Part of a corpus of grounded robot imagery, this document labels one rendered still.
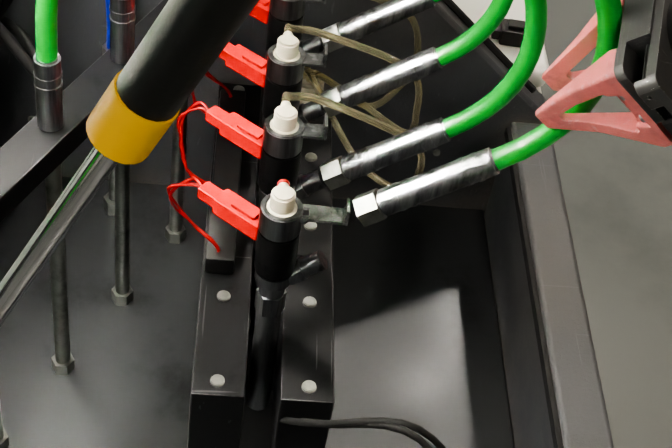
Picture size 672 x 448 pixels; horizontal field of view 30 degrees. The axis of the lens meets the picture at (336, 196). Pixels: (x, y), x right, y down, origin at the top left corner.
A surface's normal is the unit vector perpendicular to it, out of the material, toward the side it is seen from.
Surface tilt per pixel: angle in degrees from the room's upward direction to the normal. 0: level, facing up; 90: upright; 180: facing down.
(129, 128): 89
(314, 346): 0
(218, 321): 0
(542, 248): 0
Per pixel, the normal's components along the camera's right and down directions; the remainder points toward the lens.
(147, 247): 0.12, -0.71
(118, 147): -0.14, 0.66
